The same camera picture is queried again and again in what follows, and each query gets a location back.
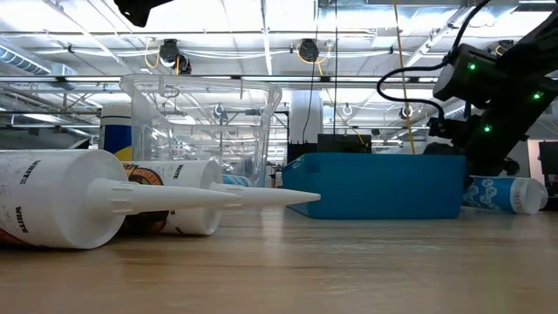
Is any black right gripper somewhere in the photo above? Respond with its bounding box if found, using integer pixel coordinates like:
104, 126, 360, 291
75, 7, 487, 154
425, 141, 520, 176

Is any blue silicone tube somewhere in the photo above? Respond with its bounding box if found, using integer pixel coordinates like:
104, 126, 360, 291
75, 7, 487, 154
461, 174, 549, 215
221, 174, 253, 188

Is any orange white sealant tube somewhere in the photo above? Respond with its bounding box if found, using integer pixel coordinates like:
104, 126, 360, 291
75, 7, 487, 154
121, 159, 322, 236
0, 148, 242, 250

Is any Lysol wipes canister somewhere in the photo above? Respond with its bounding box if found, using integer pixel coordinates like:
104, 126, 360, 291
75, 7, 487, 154
99, 103, 133, 162

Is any clear plastic bin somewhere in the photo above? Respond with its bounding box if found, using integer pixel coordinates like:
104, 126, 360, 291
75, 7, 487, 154
119, 73, 283, 188

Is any black computer case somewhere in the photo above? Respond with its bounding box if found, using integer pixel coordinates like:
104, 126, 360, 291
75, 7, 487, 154
286, 133, 373, 155

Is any black ceiling cord reel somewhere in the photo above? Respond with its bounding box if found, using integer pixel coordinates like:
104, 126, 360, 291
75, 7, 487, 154
297, 38, 322, 64
158, 38, 193, 75

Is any black wall screen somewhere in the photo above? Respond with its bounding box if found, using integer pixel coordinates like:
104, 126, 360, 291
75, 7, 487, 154
539, 141, 558, 176

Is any yellow cable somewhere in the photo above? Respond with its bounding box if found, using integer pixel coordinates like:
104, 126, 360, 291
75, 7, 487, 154
391, 0, 418, 155

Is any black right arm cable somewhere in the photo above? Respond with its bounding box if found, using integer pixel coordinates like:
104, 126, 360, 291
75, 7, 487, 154
376, 0, 493, 119

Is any black power cable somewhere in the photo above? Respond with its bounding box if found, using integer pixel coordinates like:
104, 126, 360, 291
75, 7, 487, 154
331, 0, 339, 136

